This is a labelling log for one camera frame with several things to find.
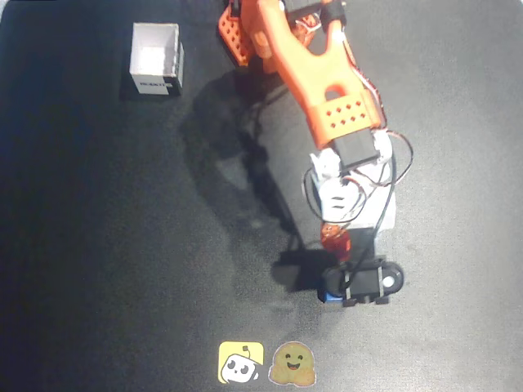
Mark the orange and white robot arm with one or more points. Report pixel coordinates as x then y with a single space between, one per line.
302 69

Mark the blue cube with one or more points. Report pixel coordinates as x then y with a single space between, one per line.
329 297

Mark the hugging face emoji sticker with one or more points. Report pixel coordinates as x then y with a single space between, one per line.
292 363

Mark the yellow robot sticker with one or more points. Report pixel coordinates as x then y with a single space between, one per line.
240 363

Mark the black table mat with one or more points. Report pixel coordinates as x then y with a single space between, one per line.
102 224

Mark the white open cardboard box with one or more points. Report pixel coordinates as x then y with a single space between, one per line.
153 53

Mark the black webcam with mount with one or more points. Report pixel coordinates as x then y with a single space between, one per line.
363 281

